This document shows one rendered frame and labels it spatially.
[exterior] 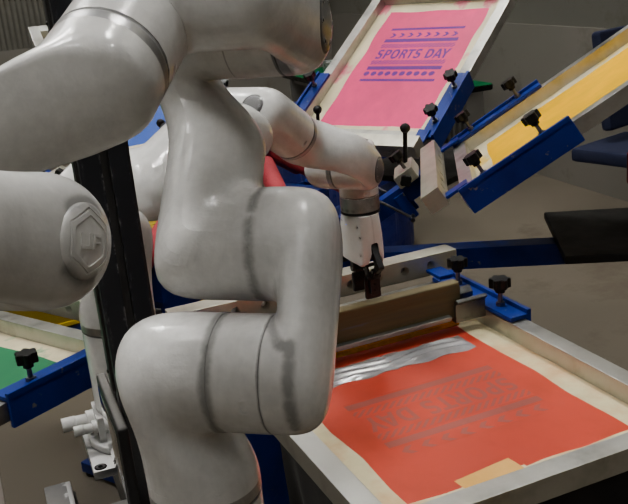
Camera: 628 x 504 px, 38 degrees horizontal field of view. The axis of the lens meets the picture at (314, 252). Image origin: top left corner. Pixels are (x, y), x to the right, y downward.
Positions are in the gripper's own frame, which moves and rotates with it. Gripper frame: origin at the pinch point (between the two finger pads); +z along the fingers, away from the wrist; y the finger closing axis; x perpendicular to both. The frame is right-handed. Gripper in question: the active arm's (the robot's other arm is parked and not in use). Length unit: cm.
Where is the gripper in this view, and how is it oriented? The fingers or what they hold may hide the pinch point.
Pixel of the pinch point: (366, 284)
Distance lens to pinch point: 180.7
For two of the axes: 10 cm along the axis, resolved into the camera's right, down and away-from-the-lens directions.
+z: 0.9, 9.5, 3.1
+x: 9.1, -2.0, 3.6
